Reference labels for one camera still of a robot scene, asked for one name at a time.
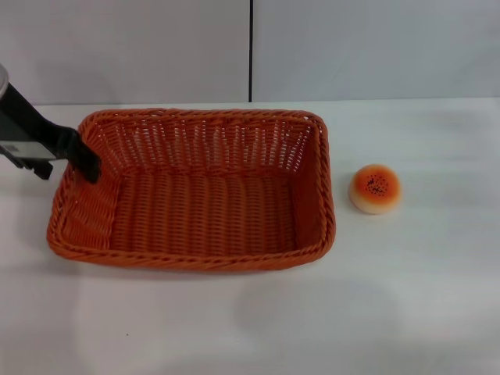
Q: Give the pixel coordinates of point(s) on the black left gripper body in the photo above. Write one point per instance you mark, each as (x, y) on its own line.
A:
(27, 129)

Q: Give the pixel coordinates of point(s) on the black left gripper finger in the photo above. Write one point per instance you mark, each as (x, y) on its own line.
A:
(86, 160)
(41, 170)

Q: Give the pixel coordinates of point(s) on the orange woven plastic basket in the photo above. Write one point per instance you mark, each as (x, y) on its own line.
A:
(203, 211)

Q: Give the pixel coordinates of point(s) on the round sesame bread bun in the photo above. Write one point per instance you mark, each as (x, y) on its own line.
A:
(374, 190)

